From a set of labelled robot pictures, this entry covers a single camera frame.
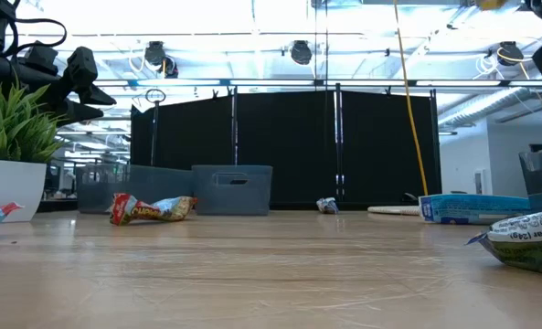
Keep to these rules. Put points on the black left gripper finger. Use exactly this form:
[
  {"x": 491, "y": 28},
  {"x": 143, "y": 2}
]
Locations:
[
  {"x": 76, "y": 112},
  {"x": 83, "y": 68}
]

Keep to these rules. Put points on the red Chewy granola bar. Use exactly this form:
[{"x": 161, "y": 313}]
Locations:
[{"x": 147, "y": 211}]

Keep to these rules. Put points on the silver blue granola bar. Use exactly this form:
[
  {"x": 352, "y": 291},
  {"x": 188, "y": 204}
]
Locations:
[{"x": 327, "y": 205}]

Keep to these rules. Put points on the green plant in white pot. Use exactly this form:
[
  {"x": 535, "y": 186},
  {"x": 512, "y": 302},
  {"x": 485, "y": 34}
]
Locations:
[{"x": 10, "y": 187}]

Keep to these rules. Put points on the horizontal LED light bar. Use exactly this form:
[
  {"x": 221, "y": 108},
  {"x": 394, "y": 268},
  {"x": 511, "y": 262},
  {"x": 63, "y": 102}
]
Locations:
[{"x": 270, "y": 82}]

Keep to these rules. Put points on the black partition screen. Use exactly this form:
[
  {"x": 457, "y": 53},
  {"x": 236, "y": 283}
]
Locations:
[{"x": 289, "y": 146}]

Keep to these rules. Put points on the white flat disc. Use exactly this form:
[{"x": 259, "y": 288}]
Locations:
[{"x": 394, "y": 210}]

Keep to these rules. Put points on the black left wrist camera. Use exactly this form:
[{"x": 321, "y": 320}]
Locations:
[{"x": 39, "y": 57}]

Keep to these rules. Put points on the silver ventilation duct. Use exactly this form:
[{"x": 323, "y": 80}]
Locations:
[{"x": 481, "y": 107}]

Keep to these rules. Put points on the white wall-mounted box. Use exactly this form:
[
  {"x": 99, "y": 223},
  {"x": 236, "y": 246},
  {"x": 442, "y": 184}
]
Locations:
[{"x": 480, "y": 182}]

